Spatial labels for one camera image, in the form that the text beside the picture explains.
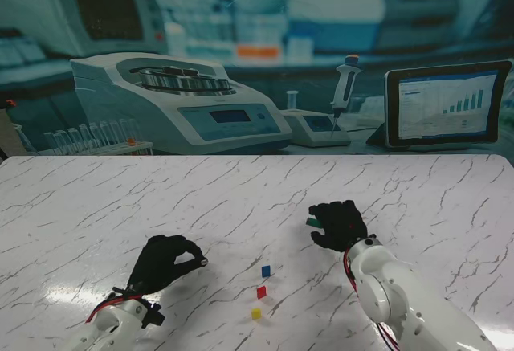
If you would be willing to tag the black left wrist camera bracket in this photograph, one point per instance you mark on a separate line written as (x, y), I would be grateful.
(154, 315)

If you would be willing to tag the red domino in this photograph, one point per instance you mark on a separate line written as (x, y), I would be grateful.
(262, 292)

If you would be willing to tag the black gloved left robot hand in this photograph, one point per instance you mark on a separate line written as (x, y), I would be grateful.
(158, 264)

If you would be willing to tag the green domino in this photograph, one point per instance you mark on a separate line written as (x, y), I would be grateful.
(312, 222)

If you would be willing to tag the small red black clamp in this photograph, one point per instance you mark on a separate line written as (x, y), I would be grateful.
(9, 103)

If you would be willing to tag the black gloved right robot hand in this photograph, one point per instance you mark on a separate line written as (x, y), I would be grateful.
(341, 226)

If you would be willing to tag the blue domino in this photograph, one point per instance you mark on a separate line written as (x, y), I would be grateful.
(266, 271)

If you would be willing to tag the beige board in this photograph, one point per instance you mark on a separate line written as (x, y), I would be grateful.
(7, 130)

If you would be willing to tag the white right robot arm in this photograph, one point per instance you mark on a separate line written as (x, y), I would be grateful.
(401, 295)

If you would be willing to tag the printed laboratory backdrop banner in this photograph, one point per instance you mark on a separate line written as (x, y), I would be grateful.
(257, 25)

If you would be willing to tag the yellow domino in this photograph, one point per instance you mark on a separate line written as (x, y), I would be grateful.
(256, 314)

